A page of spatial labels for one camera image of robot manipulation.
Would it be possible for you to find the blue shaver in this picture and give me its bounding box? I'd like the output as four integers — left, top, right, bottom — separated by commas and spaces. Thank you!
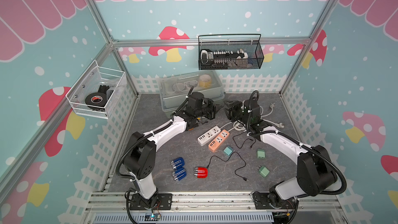
173, 167, 187, 181
171, 157, 185, 170

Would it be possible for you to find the black power strip in basket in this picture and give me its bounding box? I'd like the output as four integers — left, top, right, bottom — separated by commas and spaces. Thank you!
200, 49, 248, 66

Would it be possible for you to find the blue shaver upper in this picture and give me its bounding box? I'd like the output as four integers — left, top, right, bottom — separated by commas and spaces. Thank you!
171, 157, 185, 170

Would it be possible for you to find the white coiled power cable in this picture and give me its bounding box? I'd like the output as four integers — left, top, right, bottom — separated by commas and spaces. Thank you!
220, 103, 284, 132

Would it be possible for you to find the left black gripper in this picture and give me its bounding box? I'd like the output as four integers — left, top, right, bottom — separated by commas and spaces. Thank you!
195, 97, 222, 120

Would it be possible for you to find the red electric shaver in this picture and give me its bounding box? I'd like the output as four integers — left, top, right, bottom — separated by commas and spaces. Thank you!
194, 167, 208, 178

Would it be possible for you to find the black wire mesh basket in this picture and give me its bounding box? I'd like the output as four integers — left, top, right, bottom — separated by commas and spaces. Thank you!
198, 34, 264, 70

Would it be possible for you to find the green charger adapter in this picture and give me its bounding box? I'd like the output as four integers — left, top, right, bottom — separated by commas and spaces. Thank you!
258, 166, 269, 178
257, 149, 266, 159

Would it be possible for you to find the green charger adapter lower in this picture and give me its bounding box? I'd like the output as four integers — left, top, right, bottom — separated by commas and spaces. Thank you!
258, 166, 269, 178

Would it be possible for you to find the orange power strip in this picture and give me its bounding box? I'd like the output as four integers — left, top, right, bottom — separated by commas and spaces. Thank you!
208, 130, 230, 152

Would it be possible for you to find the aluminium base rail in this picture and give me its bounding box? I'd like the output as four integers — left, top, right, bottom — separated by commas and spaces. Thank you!
80, 191, 348, 224

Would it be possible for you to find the black cable with plug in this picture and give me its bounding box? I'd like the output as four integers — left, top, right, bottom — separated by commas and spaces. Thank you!
205, 131, 257, 182

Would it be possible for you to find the teal charger adapter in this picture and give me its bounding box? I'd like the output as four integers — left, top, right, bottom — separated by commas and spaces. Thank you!
223, 146, 234, 156

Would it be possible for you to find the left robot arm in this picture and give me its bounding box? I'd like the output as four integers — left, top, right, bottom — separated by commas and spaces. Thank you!
115, 88, 222, 209

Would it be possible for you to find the green plastic storage box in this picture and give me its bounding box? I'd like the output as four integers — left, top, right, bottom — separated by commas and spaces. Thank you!
158, 71, 224, 116

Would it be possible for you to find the blue shaver lower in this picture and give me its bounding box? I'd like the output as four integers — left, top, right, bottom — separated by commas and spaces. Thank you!
173, 167, 187, 181

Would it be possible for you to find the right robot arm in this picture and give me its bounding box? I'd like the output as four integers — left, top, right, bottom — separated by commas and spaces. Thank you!
225, 90, 347, 208

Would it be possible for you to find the green charger adapter upper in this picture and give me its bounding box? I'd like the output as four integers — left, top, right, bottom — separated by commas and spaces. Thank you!
257, 149, 266, 159

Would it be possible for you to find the yellow tape roll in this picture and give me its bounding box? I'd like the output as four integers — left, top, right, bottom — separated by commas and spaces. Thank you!
199, 74, 212, 88

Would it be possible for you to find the white power strip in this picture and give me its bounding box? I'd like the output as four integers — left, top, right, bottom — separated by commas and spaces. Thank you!
197, 126, 221, 146

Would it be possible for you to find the black tape roll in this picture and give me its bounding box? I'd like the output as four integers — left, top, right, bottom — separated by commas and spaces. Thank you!
85, 92, 107, 111

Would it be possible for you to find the clear acrylic wall bin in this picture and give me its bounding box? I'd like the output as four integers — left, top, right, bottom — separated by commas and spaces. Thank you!
65, 61, 127, 119

